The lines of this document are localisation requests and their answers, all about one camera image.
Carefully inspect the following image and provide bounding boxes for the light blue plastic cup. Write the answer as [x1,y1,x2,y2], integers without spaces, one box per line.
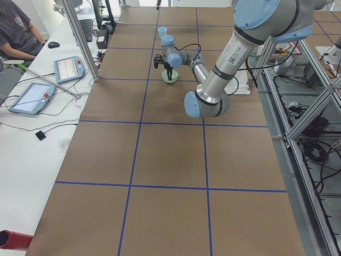
[158,27,167,39]

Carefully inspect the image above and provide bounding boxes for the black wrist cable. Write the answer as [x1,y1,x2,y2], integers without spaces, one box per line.
[173,43,202,65]

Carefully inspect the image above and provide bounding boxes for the seated person grey shirt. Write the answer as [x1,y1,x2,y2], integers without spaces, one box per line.
[0,0,46,67]

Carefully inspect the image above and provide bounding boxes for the red cylinder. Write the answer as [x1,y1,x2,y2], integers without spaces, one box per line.
[1,230,33,251]

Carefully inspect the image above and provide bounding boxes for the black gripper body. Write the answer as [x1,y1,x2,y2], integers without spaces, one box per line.
[163,61,173,70]

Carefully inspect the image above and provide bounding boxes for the brown paper table mat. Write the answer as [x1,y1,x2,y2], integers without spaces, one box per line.
[27,7,304,255]

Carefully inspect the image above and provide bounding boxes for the near blue teach pendant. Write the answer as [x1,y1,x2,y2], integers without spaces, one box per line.
[9,82,56,115]

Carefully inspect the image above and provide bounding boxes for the white camera stand base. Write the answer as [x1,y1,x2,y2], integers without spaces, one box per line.
[225,70,250,95]

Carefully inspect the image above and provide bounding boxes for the blue teach pendant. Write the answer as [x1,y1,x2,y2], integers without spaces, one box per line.
[53,56,85,84]
[9,82,56,115]

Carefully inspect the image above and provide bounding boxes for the small black square pad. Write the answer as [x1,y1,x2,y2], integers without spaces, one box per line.
[35,131,46,141]

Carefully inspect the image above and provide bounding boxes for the far blue teach pendant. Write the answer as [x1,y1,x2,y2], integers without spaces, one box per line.
[53,56,85,84]

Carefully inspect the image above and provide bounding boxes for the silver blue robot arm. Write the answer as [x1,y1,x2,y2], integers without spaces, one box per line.
[153,0,327,118]

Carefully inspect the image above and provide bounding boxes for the aluminium frame post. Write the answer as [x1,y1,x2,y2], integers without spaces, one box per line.
[61,0,99,82]

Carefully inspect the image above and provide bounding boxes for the black computer mouse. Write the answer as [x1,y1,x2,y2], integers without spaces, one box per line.
[47,41,60,49]

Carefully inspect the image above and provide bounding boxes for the black box on bench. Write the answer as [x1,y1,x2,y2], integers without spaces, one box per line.
[96,29,109,50]

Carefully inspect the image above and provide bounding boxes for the black keyboard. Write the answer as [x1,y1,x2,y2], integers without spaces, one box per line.
[78,19,93,42]

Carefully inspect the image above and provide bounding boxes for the green bowl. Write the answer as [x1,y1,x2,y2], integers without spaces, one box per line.
[161,69,178,84]

